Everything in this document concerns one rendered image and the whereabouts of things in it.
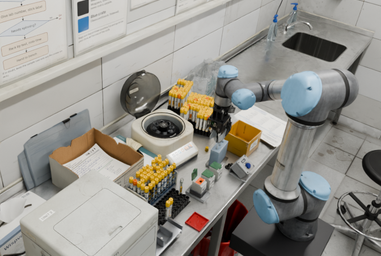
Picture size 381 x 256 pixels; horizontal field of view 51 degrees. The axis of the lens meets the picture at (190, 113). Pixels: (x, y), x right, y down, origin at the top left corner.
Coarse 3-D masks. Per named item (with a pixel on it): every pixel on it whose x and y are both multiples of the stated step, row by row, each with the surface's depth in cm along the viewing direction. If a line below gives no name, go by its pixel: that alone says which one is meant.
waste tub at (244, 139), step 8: (240, 120) 195; (232, 128) 193; (240, 128) 197; (248, 128) 194; (256, 128) 191; (232, 136) 185; (240, 136) 199; (248, 136) 196; (256, 136) 186; (232, 144) 187; (240, 144) 184; (248, 144) 182; (256, 144) 191; (232, 152) 189; (240, 152) 186; (248, 152) 187
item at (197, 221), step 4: (196, 212) 156; (192, 216) 155; (196, 216) 156; (200, 216) 156; (188, 220) 154; (192, 220) 154; (196, 220) 154; (200, 220) 154; (204, 220) 154; (208, 220) 154; (188, 224) 152; (192, 224) 152; (196, 224) 152; (200, 224) 153; (204, 224) 152; (196, 228) 150; (200, 228) 151
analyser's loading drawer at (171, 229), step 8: (168, 216) 147; (160, 224) 142; (168, 224) 146; (176, 224) 145; (160, 232) 143; (168, 232) 141; (176, 232) 144; (160, 240) 137; (168, 240) 139; (160, 248) 138
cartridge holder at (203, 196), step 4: (188, 188) 166; (188, 192) 164; (192, 192) 163; (196, 192) 162; (204, 192) 163; (208, 192) 165; (192, 196) 164; (196, 196) 163; (200, 196) 161; (204, 196) 163; (208, 196) 164; (200, 200) 162; (204, 200) 161
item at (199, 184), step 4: (196, 180) 161; (200, 180) 162; (204, 180) 162; (192, 184) 162; (196, 184) 160; (200, 184) 160; (204, 184) 161; (192, 188) 163; (196, 188) 161; (200, 188) 160; (204, 188) 162; (200, 192) 161
